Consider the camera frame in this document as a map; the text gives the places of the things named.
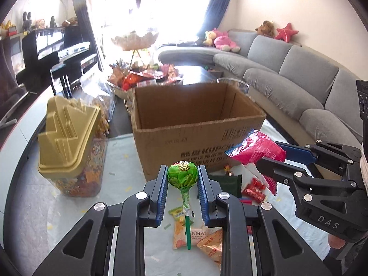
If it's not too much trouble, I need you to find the orange Denmark biscuit packet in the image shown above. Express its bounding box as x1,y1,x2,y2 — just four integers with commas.
173,222,219,249

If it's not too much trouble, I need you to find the green lollipop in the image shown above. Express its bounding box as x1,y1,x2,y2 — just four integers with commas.
167,160,198,250

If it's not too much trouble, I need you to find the brown cardboard box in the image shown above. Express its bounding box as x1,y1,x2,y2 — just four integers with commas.
132,83,266,181

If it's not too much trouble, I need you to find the black piano stool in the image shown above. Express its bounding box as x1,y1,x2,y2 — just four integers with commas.
50,63,72,99

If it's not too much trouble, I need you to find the orange foil snack packet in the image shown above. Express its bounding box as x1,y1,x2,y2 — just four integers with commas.
196,229,223,268

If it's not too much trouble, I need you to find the light patterned table cloth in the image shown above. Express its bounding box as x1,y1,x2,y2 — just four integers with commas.
4,134,329,275

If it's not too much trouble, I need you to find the brown lion plush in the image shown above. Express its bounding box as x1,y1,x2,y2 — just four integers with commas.
255,21,275,38

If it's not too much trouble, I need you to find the person right hand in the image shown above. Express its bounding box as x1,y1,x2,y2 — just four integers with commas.
328,234,345,250

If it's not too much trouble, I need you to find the dark green snack packet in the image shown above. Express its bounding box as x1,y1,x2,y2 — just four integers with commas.
208,175,242,198

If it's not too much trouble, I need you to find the black piano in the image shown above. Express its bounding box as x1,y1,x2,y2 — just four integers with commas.
16,26,94,93

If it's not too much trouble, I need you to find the gold lid candy jar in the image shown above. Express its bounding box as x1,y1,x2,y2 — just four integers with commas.
38,96,109,198

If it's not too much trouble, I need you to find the grey sectional sofa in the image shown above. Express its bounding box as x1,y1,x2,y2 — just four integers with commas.
158,29,363,148

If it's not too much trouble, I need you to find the red candy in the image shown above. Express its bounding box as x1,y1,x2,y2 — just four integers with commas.
242,178,266,203

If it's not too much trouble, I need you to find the red star plush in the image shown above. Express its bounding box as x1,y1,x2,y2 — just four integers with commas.
274,23,299,43

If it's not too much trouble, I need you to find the tiered snack tray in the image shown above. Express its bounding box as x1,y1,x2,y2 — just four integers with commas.
108,31,183,114

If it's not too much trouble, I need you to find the blue curtain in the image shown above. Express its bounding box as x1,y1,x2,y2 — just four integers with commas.
197,0,230,39

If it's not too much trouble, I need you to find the yellow plush toy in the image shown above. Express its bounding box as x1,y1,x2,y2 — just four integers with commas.
203,31,217,47

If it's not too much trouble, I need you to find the green durian candy packet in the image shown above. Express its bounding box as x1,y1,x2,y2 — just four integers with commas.
168,206,195,225

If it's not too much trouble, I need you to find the pink plush toy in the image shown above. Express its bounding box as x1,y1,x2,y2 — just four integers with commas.
212,28,241,53

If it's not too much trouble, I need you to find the pink snack packet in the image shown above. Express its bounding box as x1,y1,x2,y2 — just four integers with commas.
225,130,286,196

